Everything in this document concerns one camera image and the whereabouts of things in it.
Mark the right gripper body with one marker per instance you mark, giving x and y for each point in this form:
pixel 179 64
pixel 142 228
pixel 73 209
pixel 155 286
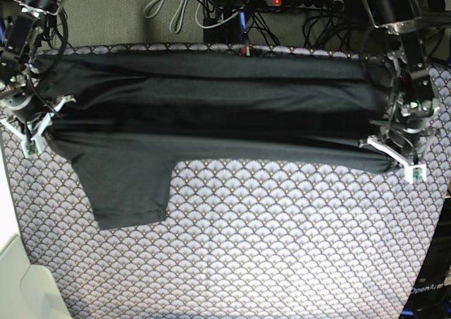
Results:
pixel 30 118

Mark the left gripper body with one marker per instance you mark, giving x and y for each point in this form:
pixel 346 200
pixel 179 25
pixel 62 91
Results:
pixel 406 136

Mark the dark grey T-shirt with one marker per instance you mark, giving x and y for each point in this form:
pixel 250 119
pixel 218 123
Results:
pixel 135 116

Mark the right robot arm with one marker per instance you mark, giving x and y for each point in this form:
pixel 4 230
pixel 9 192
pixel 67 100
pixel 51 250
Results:
pixel 20 42

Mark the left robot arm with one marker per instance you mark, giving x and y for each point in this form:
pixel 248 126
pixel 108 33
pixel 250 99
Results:
pixel 398 18

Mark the red and black clamp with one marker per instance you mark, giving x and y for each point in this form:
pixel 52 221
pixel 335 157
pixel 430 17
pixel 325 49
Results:
pixel 247 50

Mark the fan-patterned table cloth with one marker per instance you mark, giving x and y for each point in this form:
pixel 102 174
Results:
pixel 241 238

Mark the black OpenArm stand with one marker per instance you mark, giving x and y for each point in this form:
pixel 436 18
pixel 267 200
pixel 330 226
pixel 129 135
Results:
pixel 430 295

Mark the black power strip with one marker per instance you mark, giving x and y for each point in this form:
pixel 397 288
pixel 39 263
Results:
pixel 334 5

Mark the white plastic bin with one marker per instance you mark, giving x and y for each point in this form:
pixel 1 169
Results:
pixel 27 290

